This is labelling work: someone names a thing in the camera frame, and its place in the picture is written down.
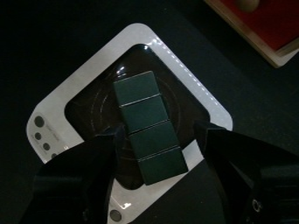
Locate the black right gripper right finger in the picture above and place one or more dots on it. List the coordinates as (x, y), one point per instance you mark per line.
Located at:
(249, 175)

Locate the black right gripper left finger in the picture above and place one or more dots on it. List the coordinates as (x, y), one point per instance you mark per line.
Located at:
(74, 180)

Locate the green sushi roll toy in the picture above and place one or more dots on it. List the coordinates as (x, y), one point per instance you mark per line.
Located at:
(150, 128)

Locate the white scale with black pan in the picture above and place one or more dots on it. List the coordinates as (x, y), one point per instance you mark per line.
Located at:
(117, 96)

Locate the wooden tray with red inside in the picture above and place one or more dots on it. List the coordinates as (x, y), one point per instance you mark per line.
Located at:
(269, 26)

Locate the round wooden toy piece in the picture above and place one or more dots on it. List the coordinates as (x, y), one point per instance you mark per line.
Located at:
(247, 4)

